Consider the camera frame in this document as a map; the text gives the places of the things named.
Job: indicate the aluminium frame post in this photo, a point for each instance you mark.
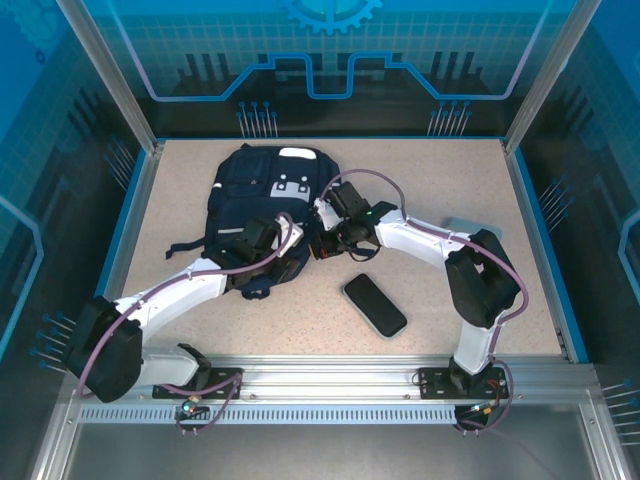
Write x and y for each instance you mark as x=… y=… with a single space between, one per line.
x=549 y=75
x=124 y=85

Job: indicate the grey blue stapler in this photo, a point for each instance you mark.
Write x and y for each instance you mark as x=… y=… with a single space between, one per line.
x=465 y=223

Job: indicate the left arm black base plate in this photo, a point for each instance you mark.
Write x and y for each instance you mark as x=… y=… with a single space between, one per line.
x=227 y=387

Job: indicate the aluminium side rail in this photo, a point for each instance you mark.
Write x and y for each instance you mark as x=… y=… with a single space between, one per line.
x=139 y=210
x=526 y=210

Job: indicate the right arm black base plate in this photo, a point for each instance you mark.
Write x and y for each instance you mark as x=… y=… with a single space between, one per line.
x=432 y=385

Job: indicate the aluminium cross rail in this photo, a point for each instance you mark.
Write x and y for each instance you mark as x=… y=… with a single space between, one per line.
x=325 y=375

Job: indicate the yellow power connector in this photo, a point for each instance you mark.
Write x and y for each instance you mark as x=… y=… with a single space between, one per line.
x=482 y=409
x=190 y=404

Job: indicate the black pencil case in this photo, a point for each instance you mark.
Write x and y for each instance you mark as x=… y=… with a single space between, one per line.
x=375 y=307

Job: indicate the navy blue backpack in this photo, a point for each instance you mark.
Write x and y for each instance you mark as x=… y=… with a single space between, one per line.
x=245 y=200

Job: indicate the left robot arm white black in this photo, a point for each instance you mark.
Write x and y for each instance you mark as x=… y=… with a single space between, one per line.
x=175 y=295

